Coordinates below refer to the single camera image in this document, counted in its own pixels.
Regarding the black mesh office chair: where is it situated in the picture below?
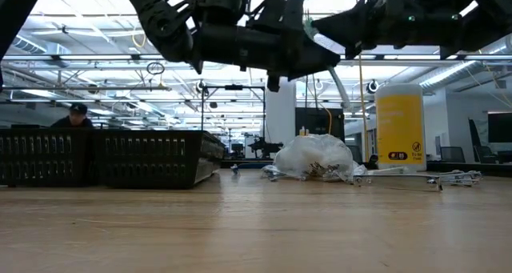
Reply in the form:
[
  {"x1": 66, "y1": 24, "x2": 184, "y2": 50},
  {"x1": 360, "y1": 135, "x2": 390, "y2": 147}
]
[{"x1": 439, "y1": 146, "x2": 467, "y2": 164}]

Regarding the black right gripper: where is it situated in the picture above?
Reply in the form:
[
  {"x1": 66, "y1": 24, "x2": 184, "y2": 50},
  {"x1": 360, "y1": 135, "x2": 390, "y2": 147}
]
[{"x1": 310, "y1": 0, "x2": 467, "y2": 61}]

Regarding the black metal gantry frame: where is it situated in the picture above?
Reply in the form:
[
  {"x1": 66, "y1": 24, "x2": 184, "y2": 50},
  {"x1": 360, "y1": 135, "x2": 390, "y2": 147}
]
[{"x1": 200, "y1": 83, "x2": 266, "y2": 146}]

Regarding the yellow wipes canister white lid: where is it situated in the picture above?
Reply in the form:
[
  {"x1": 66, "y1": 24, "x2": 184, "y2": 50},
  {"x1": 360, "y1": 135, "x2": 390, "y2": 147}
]
[{"x1": 374, "y1": 82, "x2": 428, "y2": 173}]

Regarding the black plastic mesh basket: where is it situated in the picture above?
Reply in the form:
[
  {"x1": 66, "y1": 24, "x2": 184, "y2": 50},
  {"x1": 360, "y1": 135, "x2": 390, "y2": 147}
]
[
  {"x1": 0, "y1": 127, "x2": 96, "y2": 187},
  {"x1": 93, "y1": 129, "x2": 226, "y2": 191}
]

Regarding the silver metal tool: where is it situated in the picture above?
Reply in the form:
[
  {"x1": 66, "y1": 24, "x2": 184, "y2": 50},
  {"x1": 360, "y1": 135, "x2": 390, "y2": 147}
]
[{"x1": 351, "y1": 172, "x2": 445, "y2": 193}]

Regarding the white plastic shower cap bag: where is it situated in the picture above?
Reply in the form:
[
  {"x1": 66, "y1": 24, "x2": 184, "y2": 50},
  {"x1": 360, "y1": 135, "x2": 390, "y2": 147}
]
[{"x1": 274, "y1": 133, "x2": 358, "y2": 182}]

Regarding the person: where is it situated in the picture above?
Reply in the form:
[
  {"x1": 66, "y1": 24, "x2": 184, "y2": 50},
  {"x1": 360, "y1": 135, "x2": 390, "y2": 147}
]
[{"x1": 50, "y1": 102, "x2": 94, "y2": 130}]

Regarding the black hanging cable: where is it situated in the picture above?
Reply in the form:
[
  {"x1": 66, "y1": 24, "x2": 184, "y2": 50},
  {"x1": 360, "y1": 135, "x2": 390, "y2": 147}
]
[{"x1": 303, "y1": 75, "x2": 321, "y2": 136}]

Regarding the silver ventilation duct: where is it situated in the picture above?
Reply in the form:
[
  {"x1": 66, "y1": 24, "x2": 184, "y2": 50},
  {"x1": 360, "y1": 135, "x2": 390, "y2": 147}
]
[
  {"x1": 0, "y1": 24, "x2": 72, "y2": 68},
  {"x1": 418, "y1": 36, "x2": 512, "y2": 96}
]

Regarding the black wall monitor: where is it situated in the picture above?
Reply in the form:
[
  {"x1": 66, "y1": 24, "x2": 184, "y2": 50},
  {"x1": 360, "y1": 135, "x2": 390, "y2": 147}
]
[{"x1": 486, "y1": 111, "x2": 512, "y2": 144}]

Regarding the white square pillar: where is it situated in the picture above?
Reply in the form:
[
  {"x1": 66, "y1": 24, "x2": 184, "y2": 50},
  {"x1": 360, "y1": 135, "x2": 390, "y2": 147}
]
[{"x1": 265, "y1": 77, "x2": 298, "y2": 163}]

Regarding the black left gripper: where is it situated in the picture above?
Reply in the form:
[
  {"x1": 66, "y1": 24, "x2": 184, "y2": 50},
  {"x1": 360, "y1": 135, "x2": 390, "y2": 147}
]
[{"x1": 191, "y1": 0, "x2": 342, "y2": 93}]

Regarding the black leaning board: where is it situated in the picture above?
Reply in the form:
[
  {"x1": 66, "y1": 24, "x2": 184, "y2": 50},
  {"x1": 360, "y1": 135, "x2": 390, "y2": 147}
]
[{"x1": 467, "y1": 118, "x2": 487, "y2": 164}]

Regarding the clear small toiletry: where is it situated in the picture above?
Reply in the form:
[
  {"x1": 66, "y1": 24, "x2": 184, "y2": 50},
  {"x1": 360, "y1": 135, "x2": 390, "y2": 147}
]
[
  {"x1": 260, "y1": 163, "x2": 290, "y2": 183},
  {"x1": 343, "y1": 163, "x2": 369, "y2": 182},
  {"x1": 437, "y1": 169, "x2": 484, "y2": 187},
  {"x1": 367, "y1": 166, "x2": 410, "y2": 175}
]

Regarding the black display panel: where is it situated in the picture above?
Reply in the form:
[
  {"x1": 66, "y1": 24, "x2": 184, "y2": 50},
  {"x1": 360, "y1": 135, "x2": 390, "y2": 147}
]
[{"x1": 294, "y1": 107, "x2": 346, "y2": 142}]

